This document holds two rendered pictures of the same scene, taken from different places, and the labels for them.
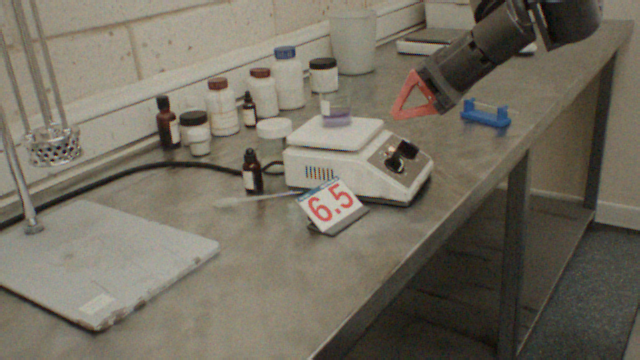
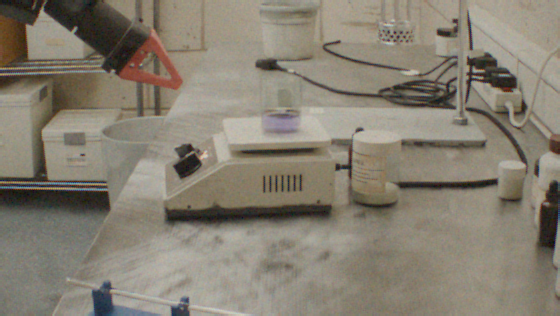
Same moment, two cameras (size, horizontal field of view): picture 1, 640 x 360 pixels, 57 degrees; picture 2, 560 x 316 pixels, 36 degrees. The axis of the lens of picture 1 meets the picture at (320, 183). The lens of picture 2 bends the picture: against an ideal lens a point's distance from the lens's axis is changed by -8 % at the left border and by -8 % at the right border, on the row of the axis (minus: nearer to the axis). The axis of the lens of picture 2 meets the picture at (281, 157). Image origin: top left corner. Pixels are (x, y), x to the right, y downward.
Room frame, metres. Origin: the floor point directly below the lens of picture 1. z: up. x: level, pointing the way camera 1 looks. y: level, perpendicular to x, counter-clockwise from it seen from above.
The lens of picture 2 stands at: (1.75, -0.63, 1.12)
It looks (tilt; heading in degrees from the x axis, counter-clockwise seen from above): 16 degrees down; 146
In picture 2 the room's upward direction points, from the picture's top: straight up
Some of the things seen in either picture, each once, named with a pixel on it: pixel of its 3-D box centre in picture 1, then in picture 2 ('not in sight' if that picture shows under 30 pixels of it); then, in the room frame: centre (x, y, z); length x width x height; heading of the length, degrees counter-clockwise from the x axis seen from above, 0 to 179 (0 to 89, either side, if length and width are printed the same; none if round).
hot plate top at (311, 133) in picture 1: (336, 131); (274, 132); (0.87, -0.03, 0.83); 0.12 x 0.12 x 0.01; 63
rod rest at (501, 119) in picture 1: (485, 111); (140, 311); (1.10, -0.33, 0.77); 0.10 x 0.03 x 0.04; 35
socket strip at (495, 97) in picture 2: not in sight; (487, 79); (0.56, 0.69, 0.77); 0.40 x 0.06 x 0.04; 144
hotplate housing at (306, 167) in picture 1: (352, 159); (253, 167); (0.85, -0.05, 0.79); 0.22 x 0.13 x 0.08; 63
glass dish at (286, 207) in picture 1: (292, 205); not in sight; (0.77, 0.04, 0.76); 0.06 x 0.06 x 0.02
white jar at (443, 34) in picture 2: not in sight; (448, 42); (0.23, 0.90, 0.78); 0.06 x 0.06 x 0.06
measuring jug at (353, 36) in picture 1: (351, 41); not in sight; (1.59, -0.11, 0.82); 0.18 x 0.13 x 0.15; 22
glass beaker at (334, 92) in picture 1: (336, 101); (281, 102); (0.89, -0.03, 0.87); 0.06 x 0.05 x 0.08; 163
